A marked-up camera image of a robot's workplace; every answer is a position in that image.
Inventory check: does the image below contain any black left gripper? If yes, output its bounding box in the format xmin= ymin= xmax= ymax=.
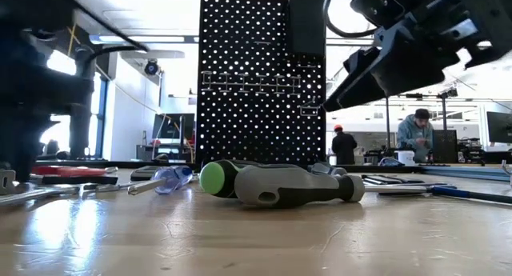
xmin=0 ymin=62 xmax=96 ymax=184

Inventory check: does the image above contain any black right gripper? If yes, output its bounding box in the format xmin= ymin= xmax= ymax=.
xmin=322 ymin=0 xmax=512 ymax=113

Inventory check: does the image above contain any silver combination wrench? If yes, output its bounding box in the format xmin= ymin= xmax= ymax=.
xmin=82 ymin=182 xmax=135 ymax=194
xmin=0 ymin=186 xmax=81 ymax=208

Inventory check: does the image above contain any grey black screwdriver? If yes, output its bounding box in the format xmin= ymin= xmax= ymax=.
xmin=234 ymin=162 xmax=433 ymax=209

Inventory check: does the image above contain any clear blue handled screwdriver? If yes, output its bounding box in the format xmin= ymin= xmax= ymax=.
xmin=126 ymin=165 xmax=194 ymax=196

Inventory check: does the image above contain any green black screwdriver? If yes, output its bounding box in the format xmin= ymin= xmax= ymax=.
xmin=198 ymin=158 xmax=261 ymax=200

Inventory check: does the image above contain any black bag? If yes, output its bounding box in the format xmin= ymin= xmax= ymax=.
xmin=39 ymin=138 xmax=71 ymax=161

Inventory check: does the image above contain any person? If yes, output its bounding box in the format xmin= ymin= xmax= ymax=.
xmin=330 ymin=124 xmax=359 ymax=166
xmin=395 ymin=107 xmax=436 ymax=164

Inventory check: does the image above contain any black ceiling track light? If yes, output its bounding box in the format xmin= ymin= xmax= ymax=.
xmin=437 ymin=86 xmax=460 ymax=100

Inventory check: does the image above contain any black pegboard bin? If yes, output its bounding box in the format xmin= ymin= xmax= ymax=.
xmin=286 ymin=0 xmax=328 ymax=58

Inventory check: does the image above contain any white container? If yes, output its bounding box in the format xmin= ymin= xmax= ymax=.
xmin=394 ymin=150 xmax=417 ymax=167

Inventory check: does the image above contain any black perforated computer tower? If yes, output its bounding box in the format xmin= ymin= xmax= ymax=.
xmin=430 ymin=128 xmax=459 ymax=164

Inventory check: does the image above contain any metal screwdriver holder rack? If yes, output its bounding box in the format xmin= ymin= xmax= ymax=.
xmin=201 ymin=70 xmax=303 ymax=96

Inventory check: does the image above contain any black metal pegboard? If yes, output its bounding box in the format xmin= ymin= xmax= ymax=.
xmin=195 ymin=0 xmax=328 ymax=168

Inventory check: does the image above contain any black computer monitor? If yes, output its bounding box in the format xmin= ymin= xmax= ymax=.
xmin=151 ymin=112 xmax=196 ymax=141
xmin=486 ymin=110 xmax=512 ymax=144

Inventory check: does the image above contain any black upright post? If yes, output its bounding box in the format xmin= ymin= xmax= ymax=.
xmin=68 ymin=47 xmax=98 ymax=160

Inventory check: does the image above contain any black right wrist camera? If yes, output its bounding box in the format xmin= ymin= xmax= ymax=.
xmin=350 ymin=0 xmax=419 ymax=29

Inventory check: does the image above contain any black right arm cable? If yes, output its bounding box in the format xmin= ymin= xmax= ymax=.
xmin=322 ymin=0 xmax=379 ymax=39

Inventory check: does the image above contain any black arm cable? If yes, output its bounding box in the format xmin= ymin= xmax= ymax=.
xmin=86 ymin=45 xmax=141 ymax=65
xmin=322 ymin=0 xmax=379 ymax=39

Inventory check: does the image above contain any small wire pegboard hook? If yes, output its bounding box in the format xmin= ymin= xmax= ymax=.
xmin=298 ymin=95 xmax=323 ymax=118

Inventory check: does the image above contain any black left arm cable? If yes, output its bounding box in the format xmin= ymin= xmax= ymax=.
xmin=86 ymin=45 xmax=141 ymax=65

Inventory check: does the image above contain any blue T-handle hex key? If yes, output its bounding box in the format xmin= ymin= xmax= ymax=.
xmin=375 ymin=182 xmax=512 ymax=206

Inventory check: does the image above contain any black ceiling camera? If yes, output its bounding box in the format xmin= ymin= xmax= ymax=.
xmin=143 ymin=59 xmax=160 ymax=77

